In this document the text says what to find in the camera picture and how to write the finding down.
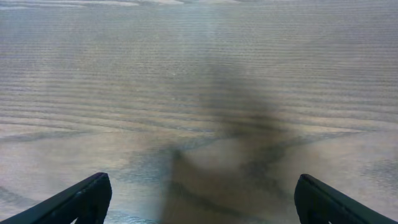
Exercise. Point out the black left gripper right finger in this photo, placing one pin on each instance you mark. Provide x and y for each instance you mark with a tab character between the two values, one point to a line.
318	203

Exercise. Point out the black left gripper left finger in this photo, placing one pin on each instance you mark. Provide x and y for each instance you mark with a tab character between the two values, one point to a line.
86	202

